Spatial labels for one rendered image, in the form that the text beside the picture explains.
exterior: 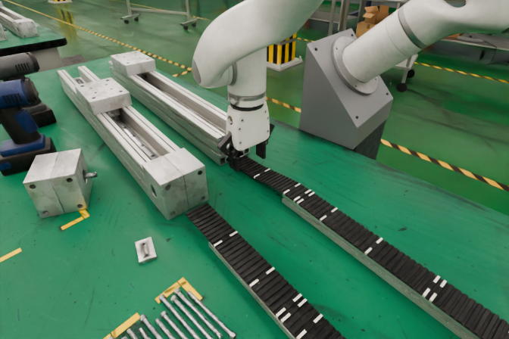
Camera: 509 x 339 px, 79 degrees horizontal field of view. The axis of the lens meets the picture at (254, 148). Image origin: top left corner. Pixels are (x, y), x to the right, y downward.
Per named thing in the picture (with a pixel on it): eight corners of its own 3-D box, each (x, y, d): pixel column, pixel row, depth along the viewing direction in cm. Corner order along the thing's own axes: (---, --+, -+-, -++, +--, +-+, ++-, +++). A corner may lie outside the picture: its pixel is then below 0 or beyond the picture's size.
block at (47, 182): (100, 206, 67) (87, 171, 62) (41, 218, 64) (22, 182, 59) (104, 179, 75) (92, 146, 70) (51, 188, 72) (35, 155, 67)
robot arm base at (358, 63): (355, 35, 99) (410, -5, 84) (382, 88, 98) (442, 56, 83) (321, 41, 87) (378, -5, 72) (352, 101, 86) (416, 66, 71)
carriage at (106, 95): (134, 113, 93) (129, 91, 89) (96, 124, 87) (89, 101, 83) (116, 96, 103) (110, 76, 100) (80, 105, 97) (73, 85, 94)
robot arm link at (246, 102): (242, 101, 62) (242, 114, 64) (273, 90, 67) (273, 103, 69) (218, 88, 68) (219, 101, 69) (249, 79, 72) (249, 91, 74)
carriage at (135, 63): (157, 76, 119) (154, 59, 116) (129, 83, 113) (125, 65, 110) (141, 66, 130) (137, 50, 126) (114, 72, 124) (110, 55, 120)
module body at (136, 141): (188, 180, 75) (184, 150, 70) (149, 198, 70) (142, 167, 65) (91, 85, 127) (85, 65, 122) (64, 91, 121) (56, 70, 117)
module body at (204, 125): (249, 152, 85) (249, 125, 81) (219, 166, 80) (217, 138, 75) (135, 76, 137) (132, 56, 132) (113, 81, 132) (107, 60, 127)
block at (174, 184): (217, 195, 70) (214, 161, 65) (167, 221, 64) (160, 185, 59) (197, 176, 76) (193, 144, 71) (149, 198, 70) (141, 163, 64)
